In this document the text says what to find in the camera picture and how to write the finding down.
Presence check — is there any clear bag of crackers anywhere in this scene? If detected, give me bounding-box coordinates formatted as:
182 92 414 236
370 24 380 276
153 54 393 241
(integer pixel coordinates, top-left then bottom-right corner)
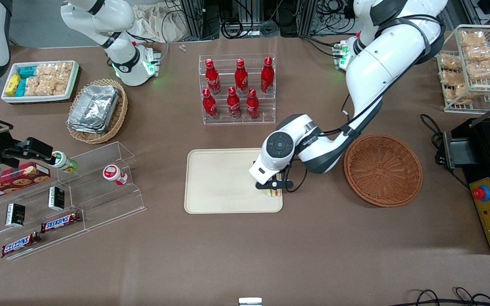
25 76 41 96
37 76 56 96
37 63 73 79
54 73 71 95

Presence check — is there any aluminium frame post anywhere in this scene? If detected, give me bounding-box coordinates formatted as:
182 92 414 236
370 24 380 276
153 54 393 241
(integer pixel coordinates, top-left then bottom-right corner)
181 0 221 41

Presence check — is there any brown round wicker basket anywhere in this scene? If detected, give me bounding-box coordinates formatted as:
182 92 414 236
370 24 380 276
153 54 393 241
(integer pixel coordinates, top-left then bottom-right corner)
344 134 423 208

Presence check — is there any clear acrylic stepped display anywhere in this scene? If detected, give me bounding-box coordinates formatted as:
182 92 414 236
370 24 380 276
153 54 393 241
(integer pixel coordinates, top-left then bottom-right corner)
0 142 147 261

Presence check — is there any black countertop appliance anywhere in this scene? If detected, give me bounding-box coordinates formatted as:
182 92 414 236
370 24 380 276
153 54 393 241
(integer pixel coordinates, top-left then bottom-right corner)
443 117 490 255

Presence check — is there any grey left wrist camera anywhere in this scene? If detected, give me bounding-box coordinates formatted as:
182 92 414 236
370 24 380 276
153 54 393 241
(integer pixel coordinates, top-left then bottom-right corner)
255 178 294 190

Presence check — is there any beige cloth bag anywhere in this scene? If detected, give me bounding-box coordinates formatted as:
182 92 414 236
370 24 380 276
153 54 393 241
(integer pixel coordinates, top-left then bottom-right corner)
132 3 194 43

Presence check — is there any snickers chocolate bar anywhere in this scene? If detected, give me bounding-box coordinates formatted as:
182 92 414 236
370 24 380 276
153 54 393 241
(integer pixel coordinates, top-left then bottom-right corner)
1 232 41 258
41 212 82 233

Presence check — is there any small black box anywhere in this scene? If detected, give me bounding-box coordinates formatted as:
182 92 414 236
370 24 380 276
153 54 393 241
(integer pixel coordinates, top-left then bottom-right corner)
6 203 26 227
48 186 65 211

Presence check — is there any red capped drink bottle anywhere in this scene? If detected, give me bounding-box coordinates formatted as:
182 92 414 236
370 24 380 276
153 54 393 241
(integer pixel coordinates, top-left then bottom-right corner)
103 164 128 186

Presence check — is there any green capped drink bottle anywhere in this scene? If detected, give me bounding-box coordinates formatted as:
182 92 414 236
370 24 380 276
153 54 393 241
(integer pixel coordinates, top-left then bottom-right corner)
51 152 78 173

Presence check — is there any tan oval wicker basket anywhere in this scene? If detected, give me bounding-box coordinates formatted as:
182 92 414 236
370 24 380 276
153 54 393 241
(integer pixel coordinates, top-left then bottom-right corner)
66 79 128 144

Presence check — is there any black floor cable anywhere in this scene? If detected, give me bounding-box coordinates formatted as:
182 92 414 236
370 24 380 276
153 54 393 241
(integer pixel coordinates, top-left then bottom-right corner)
400 287 490 306

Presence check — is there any stack of foil trays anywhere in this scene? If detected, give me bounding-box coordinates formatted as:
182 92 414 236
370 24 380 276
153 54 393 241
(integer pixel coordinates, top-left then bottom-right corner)
67 84 120 134

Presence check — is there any red tartan cookie box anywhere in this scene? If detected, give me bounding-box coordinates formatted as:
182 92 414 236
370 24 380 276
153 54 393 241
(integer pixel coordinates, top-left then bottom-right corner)
0 162 51 203

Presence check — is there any red cola bottle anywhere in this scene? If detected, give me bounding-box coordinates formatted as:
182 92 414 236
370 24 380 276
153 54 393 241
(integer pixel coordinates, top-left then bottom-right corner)
227 86 242 119
205 59 221 95
246 88 260 119
234 59 248 95
261 57 275 94
202 88 218 119

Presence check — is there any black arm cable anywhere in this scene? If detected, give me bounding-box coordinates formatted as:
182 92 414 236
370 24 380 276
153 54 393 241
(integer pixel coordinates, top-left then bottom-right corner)
285 15 435 193

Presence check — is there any bagged fried snack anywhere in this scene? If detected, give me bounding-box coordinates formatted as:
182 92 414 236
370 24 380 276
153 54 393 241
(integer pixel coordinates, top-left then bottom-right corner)
439 53 463 71
460 31 486 47
468 59 490 80
445 83 480 103
441 70 467 86
464 45 490 62

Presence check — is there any beige plastic tray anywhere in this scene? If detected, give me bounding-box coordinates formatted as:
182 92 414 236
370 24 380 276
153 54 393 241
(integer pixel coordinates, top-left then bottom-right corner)
184 147 283 214

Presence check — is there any yellow snack packet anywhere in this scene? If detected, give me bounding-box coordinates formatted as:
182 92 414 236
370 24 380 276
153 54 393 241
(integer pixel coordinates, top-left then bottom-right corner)
6 74 21 96

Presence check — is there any black appliance power cable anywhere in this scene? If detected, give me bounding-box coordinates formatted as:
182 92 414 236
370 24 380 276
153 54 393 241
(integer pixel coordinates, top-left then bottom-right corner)
420 113 472 190

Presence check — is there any clear acrylic bottle rack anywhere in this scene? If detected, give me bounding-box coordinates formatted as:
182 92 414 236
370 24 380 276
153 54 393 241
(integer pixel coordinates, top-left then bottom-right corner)
198 54 276 125

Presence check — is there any white rectangular snack tray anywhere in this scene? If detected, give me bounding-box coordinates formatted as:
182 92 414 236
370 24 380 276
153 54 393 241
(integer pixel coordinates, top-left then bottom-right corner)
1 60 80 104

